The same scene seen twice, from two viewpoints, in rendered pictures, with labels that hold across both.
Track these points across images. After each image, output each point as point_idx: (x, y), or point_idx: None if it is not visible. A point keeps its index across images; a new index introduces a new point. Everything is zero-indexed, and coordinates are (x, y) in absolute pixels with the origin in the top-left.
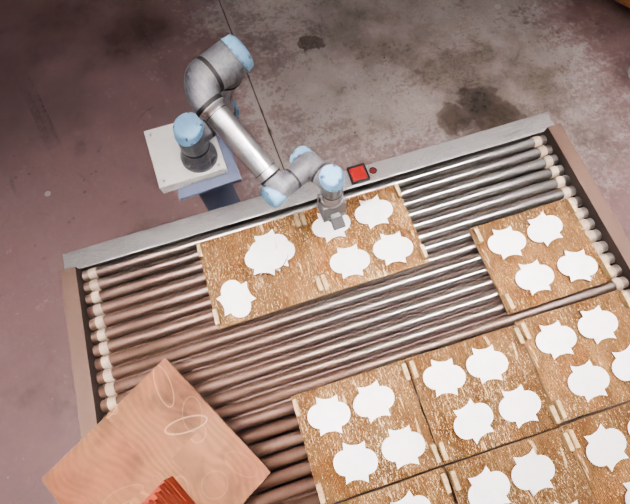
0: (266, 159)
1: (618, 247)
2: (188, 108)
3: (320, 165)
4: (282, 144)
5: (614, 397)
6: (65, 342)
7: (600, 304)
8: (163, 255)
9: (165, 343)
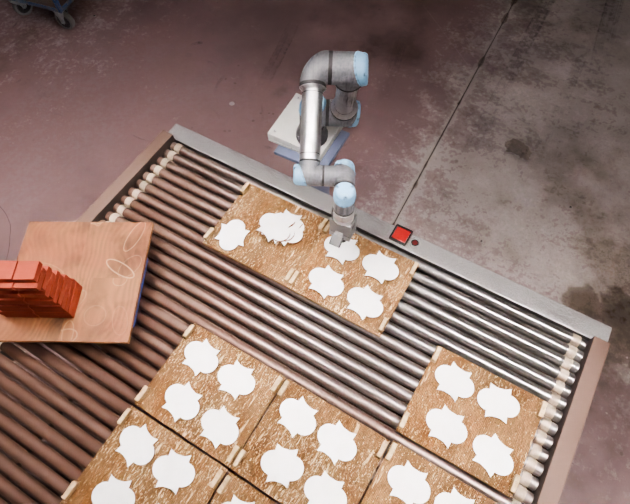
0: (314, 146)
1: (546, 479)
2: (375, 122)
3: (346, 180)
4: (414, 201)
5: None
6: None
7: (478, 502)
8: (224, 173)
9: (167, 222)
